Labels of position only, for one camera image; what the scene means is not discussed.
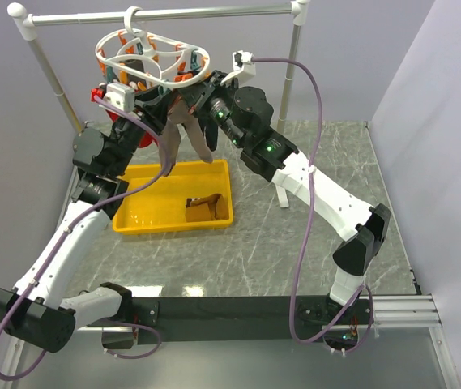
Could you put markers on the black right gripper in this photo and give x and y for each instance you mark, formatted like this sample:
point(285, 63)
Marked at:
point(198, 96)

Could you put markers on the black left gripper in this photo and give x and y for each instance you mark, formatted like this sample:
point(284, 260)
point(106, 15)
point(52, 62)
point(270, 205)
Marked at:
point(152, 108)

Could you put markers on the red sock with stripes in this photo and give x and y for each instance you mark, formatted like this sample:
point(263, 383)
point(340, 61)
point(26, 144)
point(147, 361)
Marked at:
point(148, 139)

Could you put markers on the white clip hanger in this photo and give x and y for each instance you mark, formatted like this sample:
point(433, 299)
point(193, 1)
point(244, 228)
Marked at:
point(140, 59)

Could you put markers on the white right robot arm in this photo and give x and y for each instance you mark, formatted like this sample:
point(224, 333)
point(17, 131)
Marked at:
point(244, 115)

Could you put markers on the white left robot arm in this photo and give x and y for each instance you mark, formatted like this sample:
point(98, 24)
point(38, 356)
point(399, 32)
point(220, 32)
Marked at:
point(31, 310)

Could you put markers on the dark navy hanging sock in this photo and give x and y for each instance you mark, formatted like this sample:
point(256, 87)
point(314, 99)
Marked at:
point(212, 135)

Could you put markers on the yellow plastic bin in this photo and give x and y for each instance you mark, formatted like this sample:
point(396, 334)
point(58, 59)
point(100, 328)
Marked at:
point(161, 207)

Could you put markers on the mustard yellow sock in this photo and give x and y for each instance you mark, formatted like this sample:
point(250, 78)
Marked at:
point(210, 208)

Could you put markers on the white and silver drying rack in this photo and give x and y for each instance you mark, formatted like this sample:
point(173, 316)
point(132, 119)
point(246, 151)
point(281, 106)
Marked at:
point(27, 23)

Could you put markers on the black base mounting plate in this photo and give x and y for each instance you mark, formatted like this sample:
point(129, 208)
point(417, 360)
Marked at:
point(229, 318)

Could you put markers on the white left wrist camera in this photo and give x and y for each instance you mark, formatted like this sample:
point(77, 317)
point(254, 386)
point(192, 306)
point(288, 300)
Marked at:
point(116, 94)

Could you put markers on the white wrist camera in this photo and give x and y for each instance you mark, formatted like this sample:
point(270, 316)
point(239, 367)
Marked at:
point(116, 94)
point(243, 68)

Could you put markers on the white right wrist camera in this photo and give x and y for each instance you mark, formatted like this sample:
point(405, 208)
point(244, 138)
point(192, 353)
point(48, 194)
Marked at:
point(243, 68)

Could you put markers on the aluminium rail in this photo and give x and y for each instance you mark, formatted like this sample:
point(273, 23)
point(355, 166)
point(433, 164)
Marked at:
point(398, 311)

